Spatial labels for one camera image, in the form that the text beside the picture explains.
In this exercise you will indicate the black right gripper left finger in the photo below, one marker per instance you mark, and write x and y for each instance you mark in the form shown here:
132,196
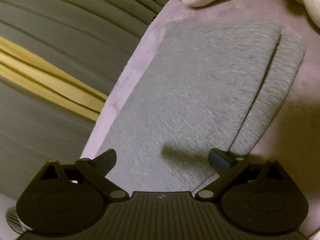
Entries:
95,171

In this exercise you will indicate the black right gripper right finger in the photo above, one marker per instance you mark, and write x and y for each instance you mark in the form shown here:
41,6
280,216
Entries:
227,167

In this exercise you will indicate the grey sweatpants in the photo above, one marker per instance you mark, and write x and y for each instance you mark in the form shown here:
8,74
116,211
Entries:
195,95

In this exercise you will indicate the lilac fleece bed blanket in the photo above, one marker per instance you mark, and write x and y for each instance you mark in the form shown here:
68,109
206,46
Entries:
293,136

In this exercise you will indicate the yellow curtain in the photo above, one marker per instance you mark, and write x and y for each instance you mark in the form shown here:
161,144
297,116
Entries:
42,78

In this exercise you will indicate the grey-green curtain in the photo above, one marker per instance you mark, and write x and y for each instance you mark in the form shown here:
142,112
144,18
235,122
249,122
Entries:
60,59

